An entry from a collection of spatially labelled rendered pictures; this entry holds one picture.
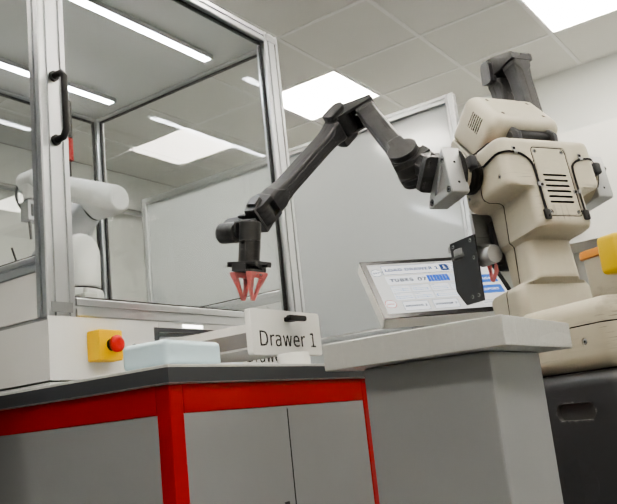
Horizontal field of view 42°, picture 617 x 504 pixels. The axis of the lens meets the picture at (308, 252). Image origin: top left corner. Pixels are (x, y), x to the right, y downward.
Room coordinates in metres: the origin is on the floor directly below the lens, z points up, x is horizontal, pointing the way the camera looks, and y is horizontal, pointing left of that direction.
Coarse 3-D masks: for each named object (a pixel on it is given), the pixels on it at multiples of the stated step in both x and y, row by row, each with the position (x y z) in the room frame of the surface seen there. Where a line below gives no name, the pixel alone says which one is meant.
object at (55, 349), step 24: (0, 336) 1.84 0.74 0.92; (24, 336) 1.79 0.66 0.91; (48, 336) 1.75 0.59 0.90; (72, 336) 1.80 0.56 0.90; (144, 336) 1.99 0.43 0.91; (0, 360) 1.85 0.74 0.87; (24, 360) 1.80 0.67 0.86; (48, 360) 1.75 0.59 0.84; (72, 360) 1.80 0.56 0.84; (0, 384) 1.85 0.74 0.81; (24, 384) 1.80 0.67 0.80
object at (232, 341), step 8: (232, 328) 1.90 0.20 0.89; (240, 328) 1.89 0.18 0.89; (192, 336) 1.97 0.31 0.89; (200, 336) 1.96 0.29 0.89; (208, 336) 1.94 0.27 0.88; (216, 336) 1.93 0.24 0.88; (224, 336) 1.92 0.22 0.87; (232, 336) 1.90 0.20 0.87; (240, 336) 1.88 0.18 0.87; (224, 344) 1.91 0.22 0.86; (232, 344) 1.90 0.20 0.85; (240, 344) 1.89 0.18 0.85; (224, 352) 1.92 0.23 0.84; (232, 352) 1.90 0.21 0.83; (240, 352) 1.92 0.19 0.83; (224, 360) 2.10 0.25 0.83; (232, 360) 2.12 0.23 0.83; (240, 360) 2.15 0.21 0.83; (248, 360) 2.18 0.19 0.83
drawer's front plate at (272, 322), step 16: (256, 320) 1.86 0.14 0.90; (272, 320) 1.92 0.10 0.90; (256, 336) 1.86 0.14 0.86; (272, 336) 1.91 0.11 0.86; (288, 336) 1.97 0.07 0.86; (320, 336) 2.09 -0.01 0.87; (256, 352) 1.85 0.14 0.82; (272, 352) 1.91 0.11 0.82; (288, 352) 1.96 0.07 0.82; (320, 352) 2.08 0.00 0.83
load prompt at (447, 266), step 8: (416, 264) 2.86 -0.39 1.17; (424, 264) 2.87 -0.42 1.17; (432, 264) 2.88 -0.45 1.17; (440, 264) 2.88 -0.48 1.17; (448, 264) 2.89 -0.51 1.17; (384, 272) 2.81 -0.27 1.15; (392, 272) 2.82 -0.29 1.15; (400, 272) 2.82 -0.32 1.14; (408, 272) 2.83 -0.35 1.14; (416, 272) 2.83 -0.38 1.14; (424, 272) 2.84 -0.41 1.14
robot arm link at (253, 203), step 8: (256, 200) 1.99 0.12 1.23; (248, 208) 2.00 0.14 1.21; (256, 208) 1.99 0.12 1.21; (240, 216) 2.03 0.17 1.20; (248, 216) 2.01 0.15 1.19; (256, 216) 2.00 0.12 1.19; (224, 224) 2.03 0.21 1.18; (232, 224) 2.01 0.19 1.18; (264, 224) 2.02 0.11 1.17; (272, 224) 2.05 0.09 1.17; (216, 232) 2.04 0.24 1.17; (224, 232) 2.02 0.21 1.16; (232, 232) 2.01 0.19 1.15; (224, 240) 2.04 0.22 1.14; (232, 240) 2.02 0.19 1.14
